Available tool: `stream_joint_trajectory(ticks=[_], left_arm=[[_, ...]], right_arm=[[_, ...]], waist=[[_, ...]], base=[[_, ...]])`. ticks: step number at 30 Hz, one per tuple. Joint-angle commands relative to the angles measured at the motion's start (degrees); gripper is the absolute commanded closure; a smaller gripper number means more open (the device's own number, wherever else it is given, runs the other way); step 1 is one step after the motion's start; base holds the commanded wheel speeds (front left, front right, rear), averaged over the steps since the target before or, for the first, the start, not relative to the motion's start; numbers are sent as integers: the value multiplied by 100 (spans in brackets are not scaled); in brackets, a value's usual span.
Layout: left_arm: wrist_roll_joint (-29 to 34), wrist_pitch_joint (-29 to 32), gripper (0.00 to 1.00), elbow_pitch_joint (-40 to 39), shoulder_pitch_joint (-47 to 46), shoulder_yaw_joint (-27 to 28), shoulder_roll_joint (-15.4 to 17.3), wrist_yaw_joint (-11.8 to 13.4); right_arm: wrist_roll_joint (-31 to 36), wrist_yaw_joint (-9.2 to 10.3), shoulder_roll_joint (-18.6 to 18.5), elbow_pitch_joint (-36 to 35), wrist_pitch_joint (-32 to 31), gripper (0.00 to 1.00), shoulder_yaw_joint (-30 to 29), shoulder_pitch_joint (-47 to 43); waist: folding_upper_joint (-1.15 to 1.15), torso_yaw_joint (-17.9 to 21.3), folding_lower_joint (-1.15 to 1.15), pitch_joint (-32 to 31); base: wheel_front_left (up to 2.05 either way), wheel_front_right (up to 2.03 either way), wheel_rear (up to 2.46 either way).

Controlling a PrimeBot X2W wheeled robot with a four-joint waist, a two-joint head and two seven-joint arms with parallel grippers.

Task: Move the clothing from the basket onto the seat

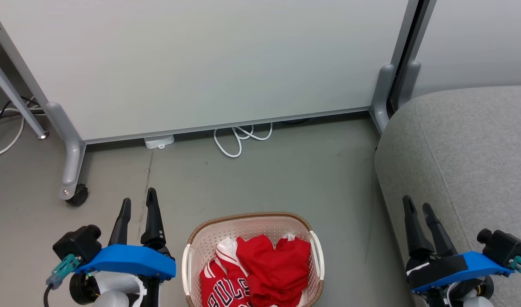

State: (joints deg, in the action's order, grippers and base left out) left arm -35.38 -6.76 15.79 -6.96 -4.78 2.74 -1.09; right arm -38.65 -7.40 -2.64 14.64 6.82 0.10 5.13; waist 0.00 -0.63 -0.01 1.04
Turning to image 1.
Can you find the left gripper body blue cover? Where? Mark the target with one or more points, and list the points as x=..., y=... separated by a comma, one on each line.
x=128, y=260

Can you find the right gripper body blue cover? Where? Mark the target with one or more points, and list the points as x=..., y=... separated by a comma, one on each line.
x=456, y=266

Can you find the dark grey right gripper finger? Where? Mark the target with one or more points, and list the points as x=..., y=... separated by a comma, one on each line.
x=415, y=234
x=439, y=234

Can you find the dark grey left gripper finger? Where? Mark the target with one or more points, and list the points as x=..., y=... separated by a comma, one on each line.
x=120, y=226
x=153, y=221

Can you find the red Bulls basketball jersey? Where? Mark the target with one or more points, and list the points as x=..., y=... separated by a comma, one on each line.
x=222, y=281

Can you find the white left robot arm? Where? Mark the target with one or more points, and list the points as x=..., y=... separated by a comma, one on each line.
x=115, y=296

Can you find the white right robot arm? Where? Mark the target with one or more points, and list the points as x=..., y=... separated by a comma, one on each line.
x=478, y=302

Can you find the grey fabric sofa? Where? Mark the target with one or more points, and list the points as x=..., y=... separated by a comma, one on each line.
x=478, y=149

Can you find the black caster wheel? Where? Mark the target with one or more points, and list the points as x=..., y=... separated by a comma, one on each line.
x=78, y=195

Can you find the white plastic laundry basket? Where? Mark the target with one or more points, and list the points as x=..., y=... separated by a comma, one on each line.
x=209, y=243

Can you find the white power adapter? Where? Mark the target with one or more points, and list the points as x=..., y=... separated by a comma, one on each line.
x=159, y=141

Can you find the grey partition foot with caster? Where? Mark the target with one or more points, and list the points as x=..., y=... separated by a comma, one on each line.
x=72, y=145

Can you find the grey metal table leg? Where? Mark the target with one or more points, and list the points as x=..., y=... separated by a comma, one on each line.
x=17, y=100

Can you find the wide white partition panel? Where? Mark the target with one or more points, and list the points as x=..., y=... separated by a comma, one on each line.
x=201, y=64

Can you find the narrow white partition panel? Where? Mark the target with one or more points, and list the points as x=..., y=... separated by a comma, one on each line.
x=478, y=42

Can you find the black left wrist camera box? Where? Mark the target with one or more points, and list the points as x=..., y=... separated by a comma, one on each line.
x=79, y=243

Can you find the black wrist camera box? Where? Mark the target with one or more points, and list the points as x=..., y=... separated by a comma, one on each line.
x=501, y=247
x=79, y=243

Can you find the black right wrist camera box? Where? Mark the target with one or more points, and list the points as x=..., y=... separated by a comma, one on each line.
x=501, y=247

